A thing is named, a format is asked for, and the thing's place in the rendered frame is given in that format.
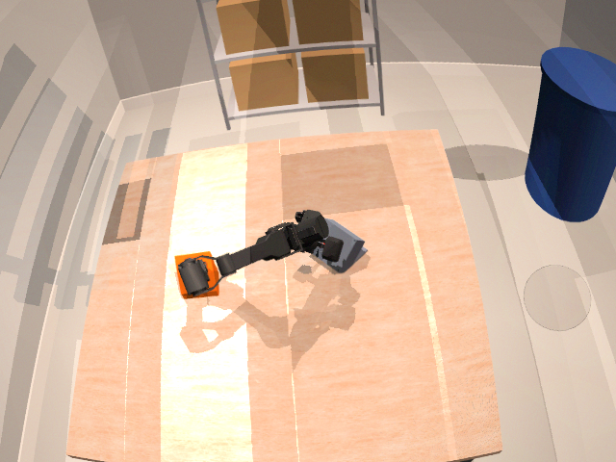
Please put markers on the grey flat panel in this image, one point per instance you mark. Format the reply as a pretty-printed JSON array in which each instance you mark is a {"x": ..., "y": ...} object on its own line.
[{"x": 352, "y": 249}]

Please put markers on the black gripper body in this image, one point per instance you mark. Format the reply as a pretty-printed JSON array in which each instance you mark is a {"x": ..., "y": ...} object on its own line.
[{"x": 332, "y": 248}]

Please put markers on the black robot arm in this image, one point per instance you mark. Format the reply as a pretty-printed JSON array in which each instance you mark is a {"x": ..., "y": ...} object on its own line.
[{"x": 276, "y": 244}]

